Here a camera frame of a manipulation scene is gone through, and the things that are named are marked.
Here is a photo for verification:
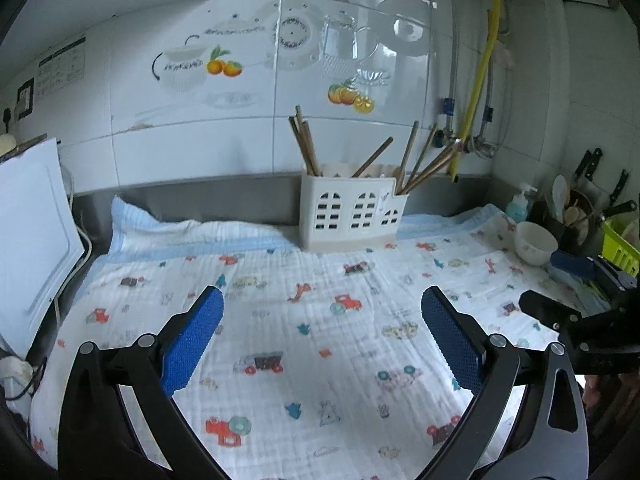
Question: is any green plastic basket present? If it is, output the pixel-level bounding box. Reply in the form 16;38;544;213
601;218;639;278

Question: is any white appliance lid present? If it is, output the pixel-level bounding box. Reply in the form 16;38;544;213
0;139;84;359

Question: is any white cartoon print cloth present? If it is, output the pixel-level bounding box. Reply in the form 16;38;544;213
29;200;579;479

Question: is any yellow gas hose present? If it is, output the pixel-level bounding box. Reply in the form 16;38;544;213
448;0;504;183

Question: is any white ceramic bowl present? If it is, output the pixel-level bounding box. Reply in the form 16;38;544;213
514;221;559;266

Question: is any black utensil crock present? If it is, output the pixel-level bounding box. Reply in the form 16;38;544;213
527;148;638;256

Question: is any white house-shaped utensil holder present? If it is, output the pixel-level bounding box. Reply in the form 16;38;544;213
299;174;408;252

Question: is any teal soap pump bottle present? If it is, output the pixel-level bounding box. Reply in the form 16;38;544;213
506;182;538;223

